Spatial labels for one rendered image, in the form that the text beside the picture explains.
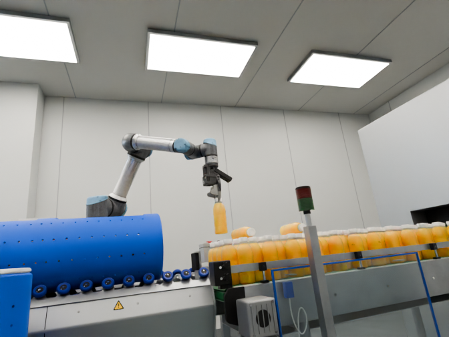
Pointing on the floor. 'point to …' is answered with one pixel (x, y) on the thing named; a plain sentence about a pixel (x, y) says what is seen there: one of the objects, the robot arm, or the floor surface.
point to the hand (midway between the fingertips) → (218, 200)
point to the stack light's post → (319, 282)
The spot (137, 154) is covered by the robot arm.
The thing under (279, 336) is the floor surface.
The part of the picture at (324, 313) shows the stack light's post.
